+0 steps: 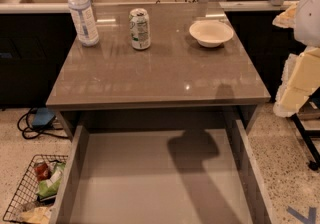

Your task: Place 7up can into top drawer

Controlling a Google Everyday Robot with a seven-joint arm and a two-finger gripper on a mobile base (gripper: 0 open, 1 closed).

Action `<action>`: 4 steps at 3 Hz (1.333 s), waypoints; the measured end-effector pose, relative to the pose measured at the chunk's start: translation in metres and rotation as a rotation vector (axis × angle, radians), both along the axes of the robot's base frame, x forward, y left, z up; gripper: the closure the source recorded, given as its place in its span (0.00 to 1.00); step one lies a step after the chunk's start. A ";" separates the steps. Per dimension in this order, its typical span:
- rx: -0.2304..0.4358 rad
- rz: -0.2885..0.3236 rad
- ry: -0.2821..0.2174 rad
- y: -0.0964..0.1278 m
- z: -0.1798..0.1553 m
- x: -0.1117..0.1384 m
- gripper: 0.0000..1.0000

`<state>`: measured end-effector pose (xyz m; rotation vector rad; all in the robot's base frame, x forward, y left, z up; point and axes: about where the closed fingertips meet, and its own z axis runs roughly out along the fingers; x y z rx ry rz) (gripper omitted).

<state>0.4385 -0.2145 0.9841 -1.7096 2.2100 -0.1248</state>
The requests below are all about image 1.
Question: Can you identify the white paper bowl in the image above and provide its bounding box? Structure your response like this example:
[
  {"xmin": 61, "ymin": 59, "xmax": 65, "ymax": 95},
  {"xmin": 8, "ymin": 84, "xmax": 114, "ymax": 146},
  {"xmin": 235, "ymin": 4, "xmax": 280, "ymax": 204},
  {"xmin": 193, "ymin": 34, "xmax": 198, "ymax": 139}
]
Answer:
[{"xmin": 189, "ymin": 20, "xmax": 234, "ymax": 48}]

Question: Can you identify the yellow snack bag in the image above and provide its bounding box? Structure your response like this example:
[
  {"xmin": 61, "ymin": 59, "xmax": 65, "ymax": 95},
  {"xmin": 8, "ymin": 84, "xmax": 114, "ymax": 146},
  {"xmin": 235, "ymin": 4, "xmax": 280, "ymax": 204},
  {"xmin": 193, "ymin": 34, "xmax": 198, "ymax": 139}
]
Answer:
[{"xmin": 20, "ymin": 207, "xmax": 51, "ymax": 224}]

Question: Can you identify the black floor cable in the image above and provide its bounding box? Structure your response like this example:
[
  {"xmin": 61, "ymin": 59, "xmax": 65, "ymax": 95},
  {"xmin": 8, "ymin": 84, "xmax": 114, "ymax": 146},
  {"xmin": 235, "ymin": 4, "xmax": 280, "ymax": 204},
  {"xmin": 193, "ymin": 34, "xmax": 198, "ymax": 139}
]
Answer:
[{"xmin": 17, "ymin": 107, "xmax": 70, "ymax": 141}]

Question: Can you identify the grey open top drawer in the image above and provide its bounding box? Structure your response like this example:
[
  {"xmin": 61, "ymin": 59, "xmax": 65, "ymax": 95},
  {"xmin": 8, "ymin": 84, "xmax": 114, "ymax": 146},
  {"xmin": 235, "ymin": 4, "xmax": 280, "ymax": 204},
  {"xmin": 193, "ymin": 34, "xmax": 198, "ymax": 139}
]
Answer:
[{"xmin": 50, "ymin": 122, "xmax": 273, "ymax": 224}]

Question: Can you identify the clear plastic water bottle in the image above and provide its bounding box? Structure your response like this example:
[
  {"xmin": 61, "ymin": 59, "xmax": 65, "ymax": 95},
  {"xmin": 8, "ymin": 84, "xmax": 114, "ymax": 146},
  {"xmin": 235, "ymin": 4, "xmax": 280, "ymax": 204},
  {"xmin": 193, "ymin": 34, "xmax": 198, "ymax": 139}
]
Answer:
[{"xmin": 68, "ymin": 0, "xmax": 99, "ymax": 46}]

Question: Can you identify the grey cabinet counter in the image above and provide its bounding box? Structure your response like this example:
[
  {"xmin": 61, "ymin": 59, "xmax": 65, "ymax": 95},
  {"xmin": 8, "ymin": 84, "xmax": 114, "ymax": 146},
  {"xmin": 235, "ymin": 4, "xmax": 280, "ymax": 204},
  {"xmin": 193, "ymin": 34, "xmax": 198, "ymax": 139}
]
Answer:
[{"xmin": 47, "ymin": 2, "xmax": 270, "ymax": 131}]

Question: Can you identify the blue foot pedal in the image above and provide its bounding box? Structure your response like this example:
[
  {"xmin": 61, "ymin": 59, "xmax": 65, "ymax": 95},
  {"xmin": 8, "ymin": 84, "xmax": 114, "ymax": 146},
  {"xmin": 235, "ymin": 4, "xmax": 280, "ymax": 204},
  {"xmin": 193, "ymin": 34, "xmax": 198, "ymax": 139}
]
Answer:
[{"xmin": 32, "ymin": 108, "xmax": 55, "ymax": 128}]

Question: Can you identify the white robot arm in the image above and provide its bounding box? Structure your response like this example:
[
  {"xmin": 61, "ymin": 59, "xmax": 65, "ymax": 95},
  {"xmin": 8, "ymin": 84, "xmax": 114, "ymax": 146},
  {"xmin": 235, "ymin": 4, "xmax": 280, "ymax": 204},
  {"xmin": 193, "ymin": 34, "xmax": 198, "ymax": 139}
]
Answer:
[{"xmin": 273, "ymin": 0, "xmax": 320, "ymax": 117}]

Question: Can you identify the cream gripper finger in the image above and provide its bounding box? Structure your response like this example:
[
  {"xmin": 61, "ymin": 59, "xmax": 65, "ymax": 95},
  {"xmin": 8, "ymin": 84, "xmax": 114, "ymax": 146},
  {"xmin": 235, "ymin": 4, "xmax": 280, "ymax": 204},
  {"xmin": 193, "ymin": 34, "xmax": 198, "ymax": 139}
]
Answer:
[
  {"xmin": 272, "ymin": 4, "xmax": 297, "ymax": 28},
  {"xmin": 273, "ymin": 47, "xmax": 320, "ymax": 117}
]

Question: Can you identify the black robot stand base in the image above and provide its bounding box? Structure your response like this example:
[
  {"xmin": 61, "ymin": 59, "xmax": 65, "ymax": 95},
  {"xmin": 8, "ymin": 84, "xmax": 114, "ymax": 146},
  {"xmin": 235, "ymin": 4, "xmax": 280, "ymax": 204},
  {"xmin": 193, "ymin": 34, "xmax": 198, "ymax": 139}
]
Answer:
[{"xmin": 291, "ymin": 96, "xmax": 320, "ymax": 171}]

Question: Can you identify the red soda can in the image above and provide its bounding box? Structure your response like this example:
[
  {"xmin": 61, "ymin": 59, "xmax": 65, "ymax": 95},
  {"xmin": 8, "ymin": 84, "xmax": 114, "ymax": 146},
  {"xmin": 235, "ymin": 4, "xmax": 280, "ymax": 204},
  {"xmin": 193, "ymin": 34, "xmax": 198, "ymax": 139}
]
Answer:
[{"xmin": 33, "ymin": 160, "xmax": 50, "ymax": 181}]

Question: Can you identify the green chip bag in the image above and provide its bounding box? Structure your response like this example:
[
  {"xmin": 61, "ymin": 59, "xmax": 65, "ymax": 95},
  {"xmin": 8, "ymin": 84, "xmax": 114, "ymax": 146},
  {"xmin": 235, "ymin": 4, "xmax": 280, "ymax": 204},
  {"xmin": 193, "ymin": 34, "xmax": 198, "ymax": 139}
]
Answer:
[{"xmin": 37, "ymin": 162, "xmax": 65, "ymax": 199}]

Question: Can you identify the black wire basket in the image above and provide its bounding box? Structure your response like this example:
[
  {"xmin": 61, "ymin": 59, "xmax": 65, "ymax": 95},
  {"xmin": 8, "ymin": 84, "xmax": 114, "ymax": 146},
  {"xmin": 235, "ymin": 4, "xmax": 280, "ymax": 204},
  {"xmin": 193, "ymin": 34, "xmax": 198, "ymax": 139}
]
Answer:
[{"xmin": 3, "ymin": 154, "xmax": 68, "ymax": 223}]

